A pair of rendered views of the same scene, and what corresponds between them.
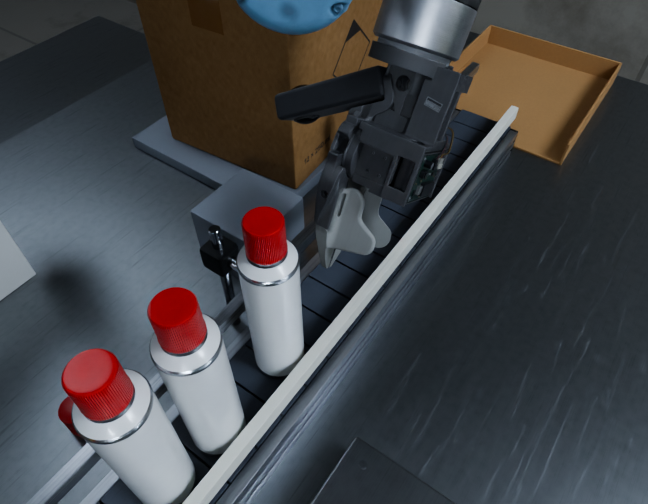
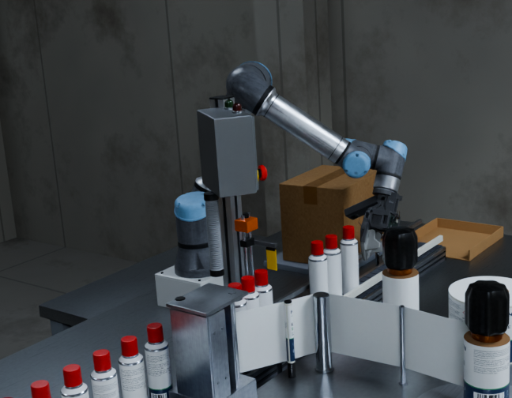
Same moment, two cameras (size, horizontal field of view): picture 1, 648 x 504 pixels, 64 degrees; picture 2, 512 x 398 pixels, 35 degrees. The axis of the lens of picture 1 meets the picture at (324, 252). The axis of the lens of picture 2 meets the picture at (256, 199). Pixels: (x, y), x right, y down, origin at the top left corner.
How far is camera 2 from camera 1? 201 cm
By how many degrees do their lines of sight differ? 35
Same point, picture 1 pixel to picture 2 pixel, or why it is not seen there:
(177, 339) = (333, 242)
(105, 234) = not seen: hidden behind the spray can
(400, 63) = (381, 192)
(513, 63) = (450, 233)
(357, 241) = (374, 245)
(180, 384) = (331, 260)
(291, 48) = (344, 205)
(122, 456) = (320, 269)
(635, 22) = not seen: outside the picture
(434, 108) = (392, 202)
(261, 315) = (347, 260)
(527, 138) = (454, 254)
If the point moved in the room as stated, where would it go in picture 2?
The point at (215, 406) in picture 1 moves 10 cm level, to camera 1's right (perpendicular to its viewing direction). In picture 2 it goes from (337, 274) to (374, 272)
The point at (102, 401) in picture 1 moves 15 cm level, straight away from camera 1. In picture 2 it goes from (320, 246) to (281, 237)
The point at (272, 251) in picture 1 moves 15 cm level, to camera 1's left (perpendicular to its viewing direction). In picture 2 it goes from (351, 234) to (298, 236)
